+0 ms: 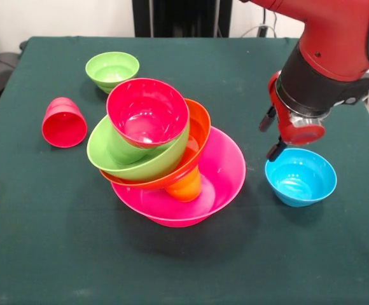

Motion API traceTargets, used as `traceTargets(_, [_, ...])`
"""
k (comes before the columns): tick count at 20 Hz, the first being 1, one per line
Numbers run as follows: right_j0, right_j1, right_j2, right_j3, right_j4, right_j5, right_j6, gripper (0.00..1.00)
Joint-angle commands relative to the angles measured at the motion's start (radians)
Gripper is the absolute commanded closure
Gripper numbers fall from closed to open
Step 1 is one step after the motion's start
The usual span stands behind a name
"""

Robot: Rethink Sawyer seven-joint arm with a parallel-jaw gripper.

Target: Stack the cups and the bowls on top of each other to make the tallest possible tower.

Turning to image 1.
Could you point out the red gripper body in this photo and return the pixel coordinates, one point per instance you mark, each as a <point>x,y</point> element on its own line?
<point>302,133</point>

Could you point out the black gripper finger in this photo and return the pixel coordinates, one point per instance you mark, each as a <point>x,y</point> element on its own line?
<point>275,151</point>
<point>266,120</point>

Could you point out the large pink bowl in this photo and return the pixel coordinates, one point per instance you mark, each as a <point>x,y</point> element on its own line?
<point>222,171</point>

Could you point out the large orange bowl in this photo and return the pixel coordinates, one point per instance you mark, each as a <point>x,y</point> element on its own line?
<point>200,133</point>

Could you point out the orange cup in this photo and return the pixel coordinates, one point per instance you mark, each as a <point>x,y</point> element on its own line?
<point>186,189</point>

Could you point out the small red bowl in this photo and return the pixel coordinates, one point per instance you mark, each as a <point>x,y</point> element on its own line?
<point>146,111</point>

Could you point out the green cup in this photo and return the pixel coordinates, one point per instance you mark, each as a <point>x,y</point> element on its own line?
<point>124,154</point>

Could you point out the large green bowl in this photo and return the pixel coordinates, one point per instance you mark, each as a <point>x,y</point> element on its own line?
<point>105,152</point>

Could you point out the red cup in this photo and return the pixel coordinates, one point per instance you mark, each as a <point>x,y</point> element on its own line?
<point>64,128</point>

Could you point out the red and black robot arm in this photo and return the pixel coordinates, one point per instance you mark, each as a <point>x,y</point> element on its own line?
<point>331,54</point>

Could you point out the small blue bowl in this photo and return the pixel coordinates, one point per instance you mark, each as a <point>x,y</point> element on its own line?
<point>299,181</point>

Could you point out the black power plug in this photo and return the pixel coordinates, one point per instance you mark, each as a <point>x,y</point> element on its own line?
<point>262,31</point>

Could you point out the dark green tablecloth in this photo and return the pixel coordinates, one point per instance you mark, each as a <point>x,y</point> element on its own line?
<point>184,260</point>

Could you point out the small green bowl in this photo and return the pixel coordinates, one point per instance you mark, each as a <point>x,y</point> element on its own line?
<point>108,68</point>

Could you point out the black office chair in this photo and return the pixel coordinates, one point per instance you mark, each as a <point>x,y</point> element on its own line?
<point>0,68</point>

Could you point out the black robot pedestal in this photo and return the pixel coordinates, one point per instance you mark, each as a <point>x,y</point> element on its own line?
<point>184,16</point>

